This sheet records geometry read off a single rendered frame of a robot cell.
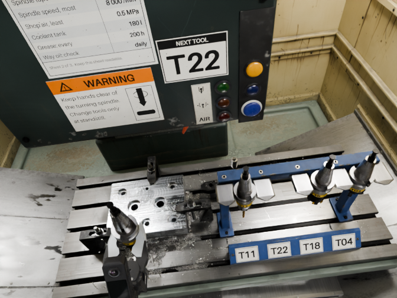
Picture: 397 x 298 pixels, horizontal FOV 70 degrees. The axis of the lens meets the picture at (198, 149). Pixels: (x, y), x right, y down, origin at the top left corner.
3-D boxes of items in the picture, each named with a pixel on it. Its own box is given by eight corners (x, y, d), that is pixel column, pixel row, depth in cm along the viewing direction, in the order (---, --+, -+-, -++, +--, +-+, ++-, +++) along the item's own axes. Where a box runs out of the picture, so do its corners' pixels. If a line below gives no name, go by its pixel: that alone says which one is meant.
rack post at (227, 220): (234, 236, 105) (234, 194, 82) (220, 237, 105) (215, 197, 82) (230, 211, 111) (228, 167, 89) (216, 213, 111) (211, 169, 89)
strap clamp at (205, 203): (213, 220, 110) (211, 200, 98) (179, 224, 110) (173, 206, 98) (212, 212, 112) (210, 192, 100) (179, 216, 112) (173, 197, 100)
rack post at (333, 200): (353, 220, 104) (386, 174, 82) (338, 222, 104) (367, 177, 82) (341, 197, 111) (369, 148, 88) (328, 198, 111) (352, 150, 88)
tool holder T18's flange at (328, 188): (331, 175, 83) (333, 171, 81) (334, 194, 79) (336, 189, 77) (308, 174, 84) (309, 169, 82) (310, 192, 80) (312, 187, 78)
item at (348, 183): (355, 189, 78) (356, 187, 78) (336, 191, 78) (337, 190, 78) (344, 168, 83) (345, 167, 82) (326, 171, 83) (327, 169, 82)
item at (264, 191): (276, 200, 78) (276, 198, 78) (257, 202, 79) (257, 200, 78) (269, 178, 83) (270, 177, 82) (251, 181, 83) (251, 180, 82)
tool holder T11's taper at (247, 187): (249, 181, 81) (250, 167, 76) (255, 194, 78) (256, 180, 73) (234, 185, 81) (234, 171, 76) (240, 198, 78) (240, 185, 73)
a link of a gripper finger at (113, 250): (111, 236, 76) (116, 270, 70) (104, 227, 71) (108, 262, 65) (123, 232, 76) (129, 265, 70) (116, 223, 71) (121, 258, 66)
